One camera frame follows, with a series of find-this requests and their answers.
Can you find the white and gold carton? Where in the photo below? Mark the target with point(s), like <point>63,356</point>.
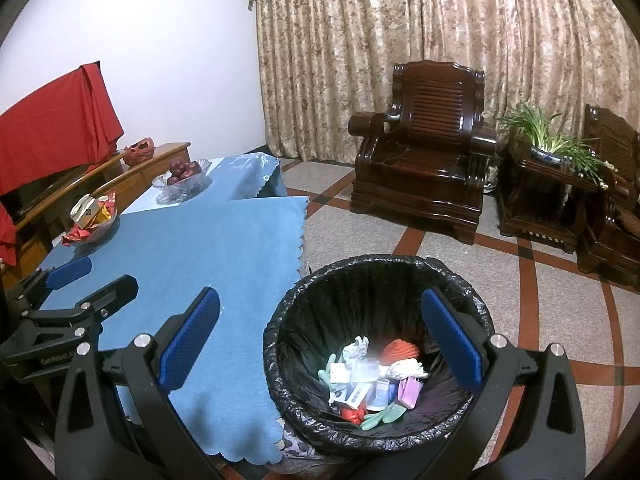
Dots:
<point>82,210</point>

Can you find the light blue tablecloth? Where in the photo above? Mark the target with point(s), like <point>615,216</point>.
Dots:
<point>240,175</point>

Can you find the beige patterned curtain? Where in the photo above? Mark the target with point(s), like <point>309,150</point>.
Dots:
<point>400,35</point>

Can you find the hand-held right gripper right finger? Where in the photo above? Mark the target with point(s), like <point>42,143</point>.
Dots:
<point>452,340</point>

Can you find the dark wooden side table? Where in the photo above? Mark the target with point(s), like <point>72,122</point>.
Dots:
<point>540,200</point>

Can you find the glass fruit bowl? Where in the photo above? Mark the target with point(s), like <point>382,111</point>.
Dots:
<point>175,192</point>

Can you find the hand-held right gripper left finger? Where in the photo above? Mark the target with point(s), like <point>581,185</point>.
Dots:
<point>190,340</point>

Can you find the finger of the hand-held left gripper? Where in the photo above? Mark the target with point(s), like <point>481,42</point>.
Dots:
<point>120,290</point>
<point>70,272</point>

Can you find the trash bin with black bag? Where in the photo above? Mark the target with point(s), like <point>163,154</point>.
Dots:
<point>360,300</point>

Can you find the red cloth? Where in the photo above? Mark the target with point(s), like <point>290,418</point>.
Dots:
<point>50,130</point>

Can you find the black television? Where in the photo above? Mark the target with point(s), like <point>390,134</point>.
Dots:
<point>30,190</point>

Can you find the red snack packets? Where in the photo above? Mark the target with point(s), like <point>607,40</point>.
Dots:
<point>75,236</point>

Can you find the dark wooden armchair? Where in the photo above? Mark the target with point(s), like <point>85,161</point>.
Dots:
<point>610,160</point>
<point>425,170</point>

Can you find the potted green plant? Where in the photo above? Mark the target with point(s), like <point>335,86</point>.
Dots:
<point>540,135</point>

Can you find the large white tissue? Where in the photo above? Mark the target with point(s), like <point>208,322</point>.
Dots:
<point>405,369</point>

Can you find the small white tissue ball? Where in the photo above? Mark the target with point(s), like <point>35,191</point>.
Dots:
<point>355,347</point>

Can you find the heap of red apples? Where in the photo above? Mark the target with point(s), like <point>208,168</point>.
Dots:
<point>180,170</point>

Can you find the grey floral tablecloth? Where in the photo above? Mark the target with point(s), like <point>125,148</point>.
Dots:
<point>295,447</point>

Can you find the green rubber glove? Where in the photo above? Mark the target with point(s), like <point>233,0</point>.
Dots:
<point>326,375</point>
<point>385,415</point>

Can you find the white plastic bag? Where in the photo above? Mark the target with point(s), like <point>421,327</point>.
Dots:
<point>365,372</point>

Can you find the wooden cabinet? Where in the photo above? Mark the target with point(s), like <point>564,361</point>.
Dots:
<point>150,165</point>

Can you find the glass snack bowl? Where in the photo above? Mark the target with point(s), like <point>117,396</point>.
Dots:
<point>100,232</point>

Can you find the blue scalloped tablecloth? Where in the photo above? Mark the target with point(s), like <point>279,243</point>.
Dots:
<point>200,250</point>

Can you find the red foam net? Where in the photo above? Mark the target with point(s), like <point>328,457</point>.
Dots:
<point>352,414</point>

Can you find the white blue printed carton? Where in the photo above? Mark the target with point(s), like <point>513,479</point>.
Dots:
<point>352,394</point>

